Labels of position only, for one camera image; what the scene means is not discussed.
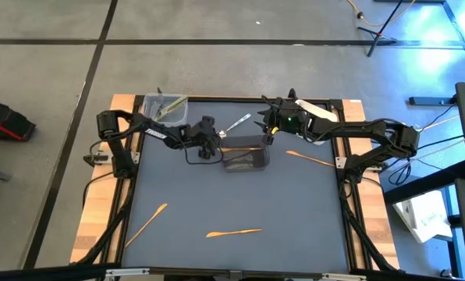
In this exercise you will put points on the silver metal spoon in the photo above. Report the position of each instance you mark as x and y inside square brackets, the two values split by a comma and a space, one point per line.
[159, 107]

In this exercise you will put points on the black floor base bar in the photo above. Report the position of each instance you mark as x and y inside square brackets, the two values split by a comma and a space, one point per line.
[431, 101]

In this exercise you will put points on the green plastic utensil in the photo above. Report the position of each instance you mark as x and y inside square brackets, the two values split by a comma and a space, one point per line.
[176, 102]
[174, 110]

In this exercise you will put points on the clear plastic bin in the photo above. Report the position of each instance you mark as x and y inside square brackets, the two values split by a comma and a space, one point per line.
[179, 120]

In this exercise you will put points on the black table frame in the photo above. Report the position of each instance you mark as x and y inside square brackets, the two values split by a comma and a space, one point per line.
[236, 98]

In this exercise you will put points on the gold knife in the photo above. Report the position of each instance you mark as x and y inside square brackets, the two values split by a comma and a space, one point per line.
[232, 233]

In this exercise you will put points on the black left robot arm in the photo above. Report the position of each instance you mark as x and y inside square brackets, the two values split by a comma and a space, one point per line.
[111, 125]

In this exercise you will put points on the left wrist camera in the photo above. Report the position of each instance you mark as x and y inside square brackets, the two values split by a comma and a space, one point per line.
[206, 153]

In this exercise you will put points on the gold utensil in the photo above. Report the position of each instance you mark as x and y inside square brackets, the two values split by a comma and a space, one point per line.
[242, 149]

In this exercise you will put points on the dark grey translucent bin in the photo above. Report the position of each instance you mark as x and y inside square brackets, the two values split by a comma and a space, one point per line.
[244, 162]

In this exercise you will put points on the black tripod stand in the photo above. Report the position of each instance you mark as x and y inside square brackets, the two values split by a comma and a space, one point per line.
[380, 33]

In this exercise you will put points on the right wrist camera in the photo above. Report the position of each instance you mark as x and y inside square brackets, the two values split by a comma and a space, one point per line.
[268, 139]

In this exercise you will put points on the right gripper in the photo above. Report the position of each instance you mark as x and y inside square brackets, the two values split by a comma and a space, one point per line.
[291, 117]

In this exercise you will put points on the white plastic bin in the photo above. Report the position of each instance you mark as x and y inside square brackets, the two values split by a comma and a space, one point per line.
[318, 110]

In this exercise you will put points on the white box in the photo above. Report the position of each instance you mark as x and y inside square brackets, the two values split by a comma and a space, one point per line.
[423, 216]

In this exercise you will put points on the wooden utensil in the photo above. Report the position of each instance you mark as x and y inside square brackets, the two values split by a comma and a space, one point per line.
[310, 157]
[146, 225]

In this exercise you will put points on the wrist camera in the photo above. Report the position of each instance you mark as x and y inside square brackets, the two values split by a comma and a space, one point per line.
[268, 139]
[206, 153]

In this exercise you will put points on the black aluminium crossbar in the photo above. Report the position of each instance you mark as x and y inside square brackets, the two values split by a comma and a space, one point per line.
[61, 271]

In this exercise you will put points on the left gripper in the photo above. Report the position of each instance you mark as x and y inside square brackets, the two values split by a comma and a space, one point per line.
[205, 130]

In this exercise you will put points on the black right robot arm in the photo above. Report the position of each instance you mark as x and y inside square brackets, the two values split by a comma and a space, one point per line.
[373, 129]

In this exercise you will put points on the wooden table side board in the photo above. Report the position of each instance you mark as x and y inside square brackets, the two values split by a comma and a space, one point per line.
[96, 203]
[377, 218]

